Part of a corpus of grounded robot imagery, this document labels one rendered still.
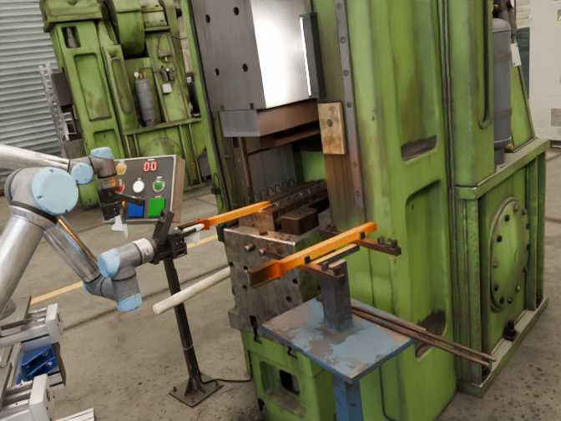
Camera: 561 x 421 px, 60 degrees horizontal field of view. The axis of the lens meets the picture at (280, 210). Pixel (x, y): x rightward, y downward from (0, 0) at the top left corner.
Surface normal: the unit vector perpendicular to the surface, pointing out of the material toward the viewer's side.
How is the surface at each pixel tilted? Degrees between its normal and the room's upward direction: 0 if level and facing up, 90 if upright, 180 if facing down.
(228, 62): 90
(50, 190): 85
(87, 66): 89
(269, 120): 90
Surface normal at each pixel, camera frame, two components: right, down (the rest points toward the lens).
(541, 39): -0.82, 0.28
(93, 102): 0.48, 0.18
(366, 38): -0.68, 0.30
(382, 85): 0.72, 0.08
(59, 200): 0.84, -0.06
